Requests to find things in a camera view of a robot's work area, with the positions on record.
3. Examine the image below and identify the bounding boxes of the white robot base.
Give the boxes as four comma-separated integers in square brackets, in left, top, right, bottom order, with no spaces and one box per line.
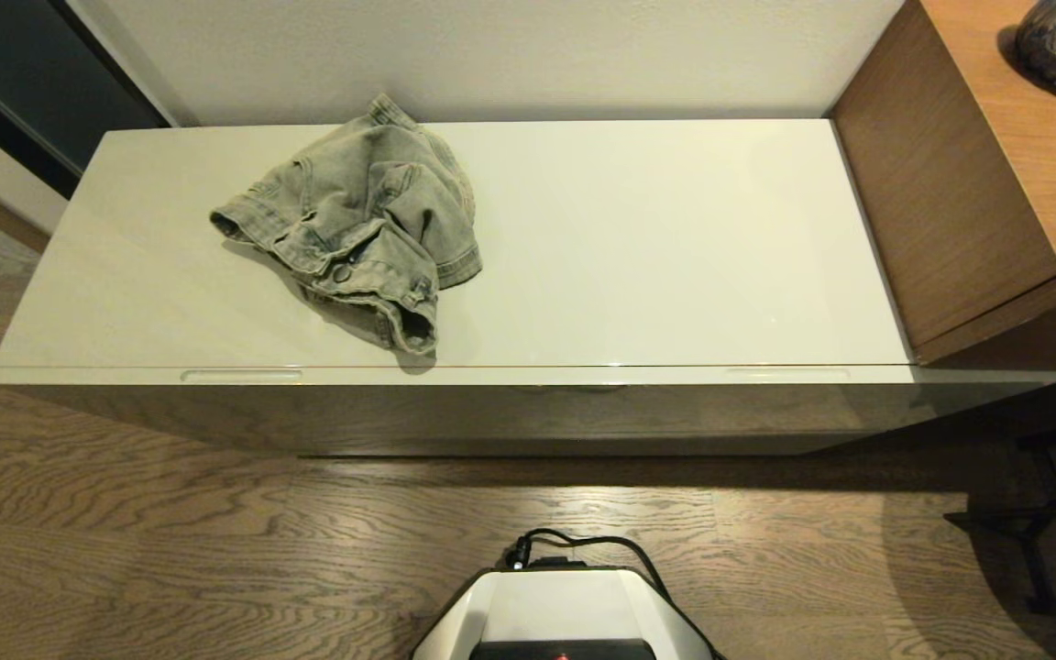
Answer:
[413,566,726,660]

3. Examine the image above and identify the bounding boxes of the dark glass door panel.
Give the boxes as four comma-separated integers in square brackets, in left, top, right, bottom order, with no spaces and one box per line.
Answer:
[0,0,171,198]

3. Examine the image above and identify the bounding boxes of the grey washed denim jeans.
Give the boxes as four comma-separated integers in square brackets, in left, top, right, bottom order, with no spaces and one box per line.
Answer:
[209,92,485,358]

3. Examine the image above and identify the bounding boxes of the brown wooden desk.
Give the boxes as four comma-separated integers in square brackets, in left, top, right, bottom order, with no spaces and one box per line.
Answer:
[829,0,1056,372]

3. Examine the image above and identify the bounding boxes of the beige glossy low cabinet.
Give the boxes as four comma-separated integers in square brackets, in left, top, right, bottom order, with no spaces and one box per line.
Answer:
[0,119,916,369]

